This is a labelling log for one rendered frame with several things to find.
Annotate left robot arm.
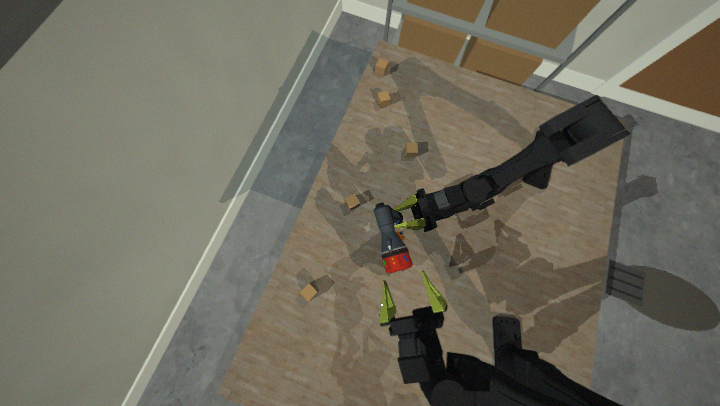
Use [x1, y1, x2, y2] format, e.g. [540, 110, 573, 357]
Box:
[398, 316, 622, 406]

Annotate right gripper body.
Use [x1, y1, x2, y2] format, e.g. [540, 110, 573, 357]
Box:
[411, 188, 437, 232]

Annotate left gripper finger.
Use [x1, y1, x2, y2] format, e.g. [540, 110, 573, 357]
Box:
[422, 271, 447, 313]
[379, 280, 397, 323]

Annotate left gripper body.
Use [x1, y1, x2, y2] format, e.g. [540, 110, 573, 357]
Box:
[380, 304, 448, 336]

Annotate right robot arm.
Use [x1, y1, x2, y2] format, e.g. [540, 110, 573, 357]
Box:
[426, 95, 630, 221]

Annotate small tan block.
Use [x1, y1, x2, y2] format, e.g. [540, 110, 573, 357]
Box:
[405, 143, 418, 157]
[300, 282, 319, 302]
[377, 91, 390, 108]
[345, 193, 360, 210]
[375, 58, 388, 76]

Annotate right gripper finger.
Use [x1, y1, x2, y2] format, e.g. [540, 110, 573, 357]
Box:
[394, 218, 426, 230]
[393, 194, 417, 211]

